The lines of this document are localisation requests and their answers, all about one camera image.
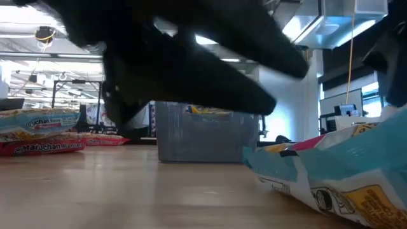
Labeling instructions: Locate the red Maruchan noodle pack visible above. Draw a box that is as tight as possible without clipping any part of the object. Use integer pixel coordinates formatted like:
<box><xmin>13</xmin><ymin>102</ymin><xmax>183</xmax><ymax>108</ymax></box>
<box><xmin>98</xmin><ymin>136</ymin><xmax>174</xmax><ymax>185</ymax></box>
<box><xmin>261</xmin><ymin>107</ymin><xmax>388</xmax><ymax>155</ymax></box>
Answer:
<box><xmin>0</xmin><ymin>136</ymin><xmax>87</xmax><ymax>157</ymax></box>
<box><xmin>71</xmin><ymin>132</ymin><xmax>131</xmax><ymax>147</ymax></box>

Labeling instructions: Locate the ceiling strip light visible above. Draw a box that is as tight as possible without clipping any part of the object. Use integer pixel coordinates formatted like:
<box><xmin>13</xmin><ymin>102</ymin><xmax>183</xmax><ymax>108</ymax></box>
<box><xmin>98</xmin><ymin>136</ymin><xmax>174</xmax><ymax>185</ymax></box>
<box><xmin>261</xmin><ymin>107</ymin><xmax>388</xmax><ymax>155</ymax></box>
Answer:
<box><xmin>0</xmin><ymin>52</ymin><xmax>242</xmax><ymax>64</ymax></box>

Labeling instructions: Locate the black aluminium table frame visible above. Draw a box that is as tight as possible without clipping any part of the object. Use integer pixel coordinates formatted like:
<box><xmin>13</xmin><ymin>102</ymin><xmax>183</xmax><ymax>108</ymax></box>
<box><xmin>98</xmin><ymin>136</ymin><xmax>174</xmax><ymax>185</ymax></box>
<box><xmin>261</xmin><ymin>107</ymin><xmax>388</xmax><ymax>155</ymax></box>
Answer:
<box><xmin>125</xmin><ymin>136</ymin><xmax>322</xmax><ymax>149</ymax></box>

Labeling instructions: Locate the black monitor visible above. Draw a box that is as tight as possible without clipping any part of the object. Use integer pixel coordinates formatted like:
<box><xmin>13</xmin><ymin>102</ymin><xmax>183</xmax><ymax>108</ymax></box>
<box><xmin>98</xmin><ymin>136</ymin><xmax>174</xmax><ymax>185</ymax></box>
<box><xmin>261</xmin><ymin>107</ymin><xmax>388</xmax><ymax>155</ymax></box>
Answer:
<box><xmin>0</xmin><ymin>97</ymin><xmax>25</xmax><ymax>112</ymax></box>

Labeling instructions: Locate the yellow hanging cord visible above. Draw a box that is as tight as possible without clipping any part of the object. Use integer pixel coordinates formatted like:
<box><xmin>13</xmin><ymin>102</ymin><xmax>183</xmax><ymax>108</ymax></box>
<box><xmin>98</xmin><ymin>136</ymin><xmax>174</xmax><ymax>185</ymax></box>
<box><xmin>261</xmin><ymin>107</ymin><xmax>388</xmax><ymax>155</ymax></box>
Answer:
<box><xmin>345</xmin><ymin>0</ymin><xmax>357</xmax><ymax>96</ymax></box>

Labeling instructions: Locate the grey machine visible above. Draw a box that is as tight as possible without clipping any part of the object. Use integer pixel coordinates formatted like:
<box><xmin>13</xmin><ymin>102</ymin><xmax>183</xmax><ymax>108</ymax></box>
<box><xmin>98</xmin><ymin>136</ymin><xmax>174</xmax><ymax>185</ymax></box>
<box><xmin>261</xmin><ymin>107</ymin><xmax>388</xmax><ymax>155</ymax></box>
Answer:
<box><xmin>259</xmin><ymin>114</ymin><xmax>268</xmax><ymax>140</ymax></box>

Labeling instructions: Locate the silver ventilation duct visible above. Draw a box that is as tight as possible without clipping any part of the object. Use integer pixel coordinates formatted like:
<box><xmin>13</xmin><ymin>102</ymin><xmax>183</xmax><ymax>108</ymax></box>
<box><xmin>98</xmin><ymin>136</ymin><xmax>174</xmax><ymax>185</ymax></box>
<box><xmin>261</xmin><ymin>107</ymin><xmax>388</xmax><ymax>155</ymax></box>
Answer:
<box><xmin>282</xmin><ymin>0</ymin><xmax>389</xmax><ymax>50</ymax></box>

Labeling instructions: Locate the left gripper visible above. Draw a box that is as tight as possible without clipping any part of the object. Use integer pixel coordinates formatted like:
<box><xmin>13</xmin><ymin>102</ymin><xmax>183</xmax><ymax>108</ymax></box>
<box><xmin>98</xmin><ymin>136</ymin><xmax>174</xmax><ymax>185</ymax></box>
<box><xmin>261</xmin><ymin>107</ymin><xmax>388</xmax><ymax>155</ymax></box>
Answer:
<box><xmin>101</xmin><ymin>25</ymin><xmax>277</xmax><ymax>130</ymax></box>

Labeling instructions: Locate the patterned fabric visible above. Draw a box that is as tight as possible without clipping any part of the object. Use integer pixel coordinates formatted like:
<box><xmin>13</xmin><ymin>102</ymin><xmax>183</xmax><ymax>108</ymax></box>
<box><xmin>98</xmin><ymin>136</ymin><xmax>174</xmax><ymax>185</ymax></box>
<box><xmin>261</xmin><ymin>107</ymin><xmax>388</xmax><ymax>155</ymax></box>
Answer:
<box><xmin>85</xmin><ymin>103</ymin><xmax>107</xmax><ymax>128</ymax></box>

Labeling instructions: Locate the black yellow cable reel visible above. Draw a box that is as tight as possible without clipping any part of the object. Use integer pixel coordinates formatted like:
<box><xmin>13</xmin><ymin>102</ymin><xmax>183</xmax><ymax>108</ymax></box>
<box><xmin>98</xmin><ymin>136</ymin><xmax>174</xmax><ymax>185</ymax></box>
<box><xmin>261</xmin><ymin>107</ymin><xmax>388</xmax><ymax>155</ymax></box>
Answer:
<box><xmin>34</xmin><ymin>25</ymin><xmax>57</xmax><ymax>45</ymax></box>

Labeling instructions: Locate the black metal rack frame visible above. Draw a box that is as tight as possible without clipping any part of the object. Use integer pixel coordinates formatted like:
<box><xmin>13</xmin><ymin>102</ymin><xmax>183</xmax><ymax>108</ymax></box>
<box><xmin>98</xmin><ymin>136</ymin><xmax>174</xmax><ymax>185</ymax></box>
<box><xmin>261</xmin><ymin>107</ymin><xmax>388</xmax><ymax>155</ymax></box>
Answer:
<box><xmin>50</xmin><ymin>79</ymin><xmax>103</xmax><ymax>133</ymax></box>

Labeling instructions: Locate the blue Maruchan noodle pack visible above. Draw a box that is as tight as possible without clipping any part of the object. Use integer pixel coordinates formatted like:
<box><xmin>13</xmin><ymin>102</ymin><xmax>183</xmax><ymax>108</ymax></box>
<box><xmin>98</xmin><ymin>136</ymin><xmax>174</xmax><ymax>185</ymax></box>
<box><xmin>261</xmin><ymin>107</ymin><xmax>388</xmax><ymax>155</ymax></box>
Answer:
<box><xmin>185</xmin><ymin>104</ymin><xmax>233</xmax><ymax>115</ymax></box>

